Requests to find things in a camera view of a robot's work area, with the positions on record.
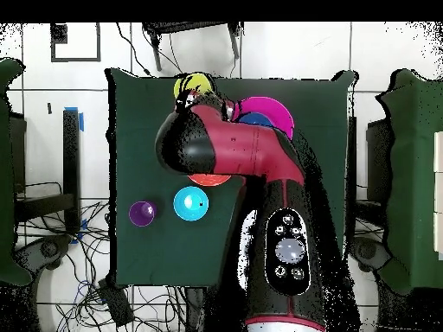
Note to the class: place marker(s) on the blue tape strip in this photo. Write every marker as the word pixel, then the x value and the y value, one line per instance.
pixel 83 224
pixel 81 121

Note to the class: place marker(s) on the dark blue ribbed bowl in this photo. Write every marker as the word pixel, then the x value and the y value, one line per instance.
pixel 254 120

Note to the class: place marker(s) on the yellow plastic cup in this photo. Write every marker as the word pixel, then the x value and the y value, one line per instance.
pixel 199 83

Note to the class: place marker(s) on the dark green side cloth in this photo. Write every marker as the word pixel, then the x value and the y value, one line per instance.
pixel 7 173
pixel 412 173

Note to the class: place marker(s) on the black floor stand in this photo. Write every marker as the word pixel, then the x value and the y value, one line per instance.
pixel 71 155

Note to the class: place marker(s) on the black floor device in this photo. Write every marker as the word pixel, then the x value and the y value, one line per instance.
pixel 50 249
pixel 370 250

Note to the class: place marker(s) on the white box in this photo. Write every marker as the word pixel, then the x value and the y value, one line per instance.
pixel 439 235
pixel 439 192
pixel 439 152

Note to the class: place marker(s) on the black square frame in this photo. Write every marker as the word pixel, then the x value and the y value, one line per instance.
pixel 59 34

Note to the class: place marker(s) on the red-orange shallow bowl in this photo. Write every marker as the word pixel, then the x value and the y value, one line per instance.
pixel 209 180

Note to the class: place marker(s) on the large pink plastic bowl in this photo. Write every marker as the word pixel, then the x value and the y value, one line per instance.
pixel 273 107

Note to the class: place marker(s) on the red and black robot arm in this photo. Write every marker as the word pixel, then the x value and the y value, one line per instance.
pixel 249 145

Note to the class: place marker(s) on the black metal stool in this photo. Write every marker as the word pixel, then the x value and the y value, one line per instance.
pixel 180 27

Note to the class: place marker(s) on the black power strip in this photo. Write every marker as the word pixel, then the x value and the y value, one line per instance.
pixel 116 304

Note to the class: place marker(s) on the purple plastic cup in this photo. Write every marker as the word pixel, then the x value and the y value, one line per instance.
pixel 138 214

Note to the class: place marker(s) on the dark green table cloth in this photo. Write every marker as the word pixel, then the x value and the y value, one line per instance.
pixel 145 138

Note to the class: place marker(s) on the cyan ribbed bowl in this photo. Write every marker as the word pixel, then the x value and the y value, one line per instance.
pixel 190 204

